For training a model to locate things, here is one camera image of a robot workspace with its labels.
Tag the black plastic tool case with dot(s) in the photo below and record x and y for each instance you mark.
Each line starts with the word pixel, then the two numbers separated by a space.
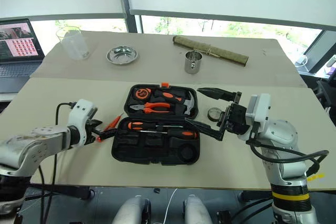
pixel 147 153

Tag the grey rounded robot leg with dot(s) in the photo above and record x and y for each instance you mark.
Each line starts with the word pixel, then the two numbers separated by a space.
pixel 131 211
pixel 197 211

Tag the orange black tape measure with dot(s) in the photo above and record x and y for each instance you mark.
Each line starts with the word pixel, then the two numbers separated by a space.
pixel 141 93

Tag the clear plastic beaker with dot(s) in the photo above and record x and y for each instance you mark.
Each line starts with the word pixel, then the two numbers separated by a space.
pixel 74 45

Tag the brown cardboard sheet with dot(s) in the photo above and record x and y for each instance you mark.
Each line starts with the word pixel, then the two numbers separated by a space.
pixel 157 73

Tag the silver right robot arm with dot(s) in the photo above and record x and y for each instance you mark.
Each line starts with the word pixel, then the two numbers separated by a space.
pixel 283 134

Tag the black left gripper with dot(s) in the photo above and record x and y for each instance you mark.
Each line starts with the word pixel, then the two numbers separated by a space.
pixel 90 133

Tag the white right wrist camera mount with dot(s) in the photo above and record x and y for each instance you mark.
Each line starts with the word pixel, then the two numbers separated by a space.
pixel 258 111

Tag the dark window frame post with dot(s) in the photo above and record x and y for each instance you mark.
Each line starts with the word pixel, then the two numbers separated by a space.
pixel 131 22

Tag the rolled bamboo mat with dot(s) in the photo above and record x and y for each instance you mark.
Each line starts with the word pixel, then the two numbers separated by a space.
pixel 231 57

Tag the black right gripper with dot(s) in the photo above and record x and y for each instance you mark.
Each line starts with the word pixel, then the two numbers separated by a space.
pixel 237 119

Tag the round steel dish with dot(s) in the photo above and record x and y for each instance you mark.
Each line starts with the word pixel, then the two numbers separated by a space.
pixel 122 55

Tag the black tape roll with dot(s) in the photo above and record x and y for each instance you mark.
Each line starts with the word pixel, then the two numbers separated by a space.
pixel 209 114

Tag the white power adapter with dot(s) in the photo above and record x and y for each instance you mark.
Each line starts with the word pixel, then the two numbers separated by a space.
pixel 302 61

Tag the open laptop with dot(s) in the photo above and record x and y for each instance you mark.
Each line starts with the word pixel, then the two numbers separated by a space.
pixel 18 74

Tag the yellow tape strip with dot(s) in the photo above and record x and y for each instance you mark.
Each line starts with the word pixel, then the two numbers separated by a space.
pixel 316 176

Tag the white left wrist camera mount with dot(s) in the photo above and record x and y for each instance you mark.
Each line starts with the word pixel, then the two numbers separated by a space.
pixel 78 113

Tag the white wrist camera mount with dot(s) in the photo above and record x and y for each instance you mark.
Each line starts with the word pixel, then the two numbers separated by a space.
pixel 78 113
pixel 258 111

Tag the steel cup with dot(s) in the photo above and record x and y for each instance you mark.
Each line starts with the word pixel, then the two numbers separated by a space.
pixel 193 64

